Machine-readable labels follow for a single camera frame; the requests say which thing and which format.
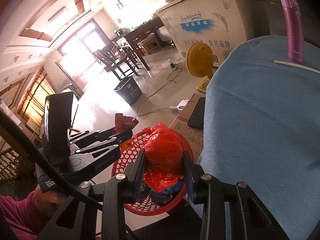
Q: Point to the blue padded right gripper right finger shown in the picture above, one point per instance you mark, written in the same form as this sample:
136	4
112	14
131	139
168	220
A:
189	176

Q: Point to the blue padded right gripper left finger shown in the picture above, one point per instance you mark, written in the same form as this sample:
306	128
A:
138	174

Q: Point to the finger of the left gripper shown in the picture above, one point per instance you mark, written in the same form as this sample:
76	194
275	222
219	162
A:
87	137
116	139

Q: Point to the orange snack wrapper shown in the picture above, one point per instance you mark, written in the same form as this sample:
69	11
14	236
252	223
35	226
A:
123	123

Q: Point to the red plastic trash bag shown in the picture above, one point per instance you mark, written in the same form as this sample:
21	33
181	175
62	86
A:
164	151

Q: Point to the magenta sleeved forearm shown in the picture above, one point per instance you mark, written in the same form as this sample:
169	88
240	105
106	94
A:
23	218

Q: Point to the red plastic trash basket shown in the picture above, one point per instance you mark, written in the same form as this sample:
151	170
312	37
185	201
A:
147	207

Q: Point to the gloved left hand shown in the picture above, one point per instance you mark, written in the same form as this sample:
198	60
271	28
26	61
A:
47	189

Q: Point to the phone mounted on gripper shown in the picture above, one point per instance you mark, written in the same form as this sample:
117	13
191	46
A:
57	121

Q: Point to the black floor waste bin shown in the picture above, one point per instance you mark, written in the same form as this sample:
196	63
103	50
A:
129	90

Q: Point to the cardboard box on floor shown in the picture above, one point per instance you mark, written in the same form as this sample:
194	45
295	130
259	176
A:
192	135

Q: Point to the white power strip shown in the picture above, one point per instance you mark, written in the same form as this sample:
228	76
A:
180	106

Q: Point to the dark wooden chair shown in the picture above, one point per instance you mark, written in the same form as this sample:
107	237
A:
119	61

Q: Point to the blue round tablecloth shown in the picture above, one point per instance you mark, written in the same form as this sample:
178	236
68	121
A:
261	126

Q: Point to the yellow electric fan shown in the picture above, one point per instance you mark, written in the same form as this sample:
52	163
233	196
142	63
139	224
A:
199	62

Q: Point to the dark wooden dining table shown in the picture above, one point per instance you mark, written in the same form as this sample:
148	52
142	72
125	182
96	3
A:
149	27

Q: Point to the white chest freezer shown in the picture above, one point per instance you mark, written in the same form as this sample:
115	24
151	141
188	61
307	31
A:
221	24

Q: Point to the long white stick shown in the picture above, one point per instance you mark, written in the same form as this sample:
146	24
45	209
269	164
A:
297	66

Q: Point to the purple thermos bottle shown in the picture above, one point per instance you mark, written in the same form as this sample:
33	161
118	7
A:
295	36

